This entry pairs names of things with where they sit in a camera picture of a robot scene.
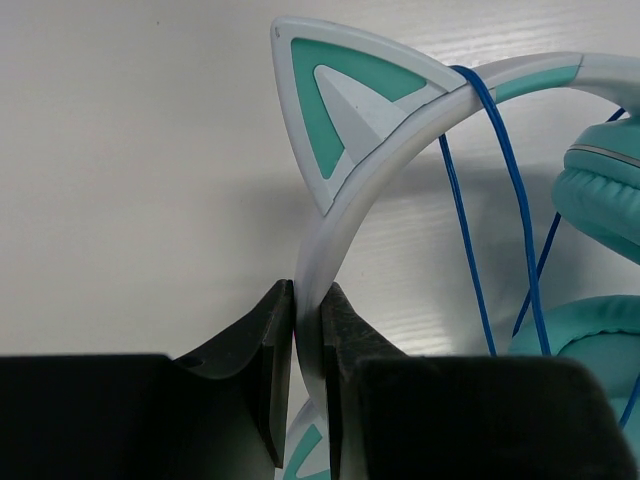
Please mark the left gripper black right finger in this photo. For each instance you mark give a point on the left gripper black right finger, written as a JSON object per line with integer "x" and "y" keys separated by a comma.
{"x": 395, "y": 416}

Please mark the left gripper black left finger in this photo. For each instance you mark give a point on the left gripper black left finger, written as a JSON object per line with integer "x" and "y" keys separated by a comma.
{"x": 216, "y": 412}

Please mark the teal cat-ear headphones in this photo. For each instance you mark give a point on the teal cat-ear headphones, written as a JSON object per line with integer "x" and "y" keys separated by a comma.
{"x": 359, "y": 107}

